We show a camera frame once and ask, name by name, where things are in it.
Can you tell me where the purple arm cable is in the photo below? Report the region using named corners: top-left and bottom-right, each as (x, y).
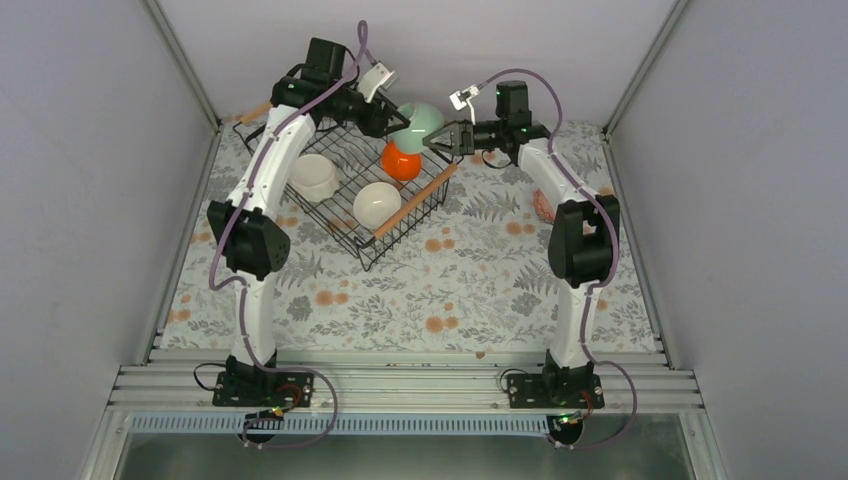
top-left (474, 68), bottom-right (640, 452)
top-left (207, 19), bottom-right (372, 452)

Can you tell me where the aluminium rail base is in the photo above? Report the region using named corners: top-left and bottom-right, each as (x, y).
top-left (107, 349), bottom-right (704, 435)

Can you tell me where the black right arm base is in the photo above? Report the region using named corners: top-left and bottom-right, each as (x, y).
top-left (499, 351), bottom-right (605, 409)

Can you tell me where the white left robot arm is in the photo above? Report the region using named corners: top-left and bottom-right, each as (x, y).
top-left (207, 38), bottom-right (409, 405)

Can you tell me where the wooden rack handle near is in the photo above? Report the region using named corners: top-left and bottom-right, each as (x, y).
top-left (374, 163), bottom-right (458, 239)

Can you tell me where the white ribbed bowl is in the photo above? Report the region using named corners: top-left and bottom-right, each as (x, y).
top-left (353, 182), bottom-right (402, 230)

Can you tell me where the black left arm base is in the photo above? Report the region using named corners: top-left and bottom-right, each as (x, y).
top-left (212, 355), bottom-right (315, 409)

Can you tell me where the orange glossy bowl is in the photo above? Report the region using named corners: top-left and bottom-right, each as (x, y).
top-left (381, 141), bottom-right (422, 182)

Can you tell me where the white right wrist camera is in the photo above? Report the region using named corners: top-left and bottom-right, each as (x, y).
top-left (449, 85), bottom-right (480, 125)

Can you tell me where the floral table mat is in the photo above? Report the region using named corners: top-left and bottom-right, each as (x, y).
top-left (161, 121), bottom-right (656, 357)

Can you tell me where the mint green bowl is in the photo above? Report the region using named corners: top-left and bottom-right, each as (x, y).
top-left (391, 102), bottom-right (445, 154)

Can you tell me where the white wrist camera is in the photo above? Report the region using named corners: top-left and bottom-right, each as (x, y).
top-left (357, 61), bottom-right (397, 103)
top-left (449, 85), bottom-right (480, 125)

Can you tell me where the wooden rack handle far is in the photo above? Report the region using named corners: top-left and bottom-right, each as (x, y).
top-left (238, 101), bottom-right (272, 124)

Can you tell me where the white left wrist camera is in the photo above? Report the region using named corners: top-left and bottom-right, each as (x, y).
top-left (357, 61), bottom-right (397, 103)

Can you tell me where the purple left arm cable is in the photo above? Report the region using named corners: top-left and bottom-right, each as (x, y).
top-left (207, 19), bottom-right (372, 452)

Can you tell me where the aluminium frame post right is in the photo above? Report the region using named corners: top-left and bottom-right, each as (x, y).
top-left (603, 0), bottom-right (690, 142)

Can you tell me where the aluminium frame post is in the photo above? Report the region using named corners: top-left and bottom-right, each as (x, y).
top-left (603, 0), bottom-right (690, 142)
top-left (141, 0), bottom-right (221, 131)

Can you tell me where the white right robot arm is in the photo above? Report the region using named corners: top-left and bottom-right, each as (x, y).
top-left (422, 80), bottom-right (620, 407)

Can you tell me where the black wire dish rack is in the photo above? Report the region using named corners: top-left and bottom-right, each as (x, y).
top-left (228, 106), bottom-right (456, 277)

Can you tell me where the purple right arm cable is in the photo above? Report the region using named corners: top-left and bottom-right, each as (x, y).
top-left (474, 68), bottom-right (640, 452)

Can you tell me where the white scalloped bowl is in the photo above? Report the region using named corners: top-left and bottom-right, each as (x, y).
top-left (289, 154), bottom-right (340, 202)

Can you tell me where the aluminium frame post left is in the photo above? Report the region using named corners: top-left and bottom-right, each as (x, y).
top-left (141, 0), bottom-right (221, 131)

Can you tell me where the wooden rack handle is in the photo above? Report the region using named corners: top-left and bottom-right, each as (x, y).
top-left (238, 101), bottom-right (272, 124)
top-left (374, 163), bottom-right (458, 239)

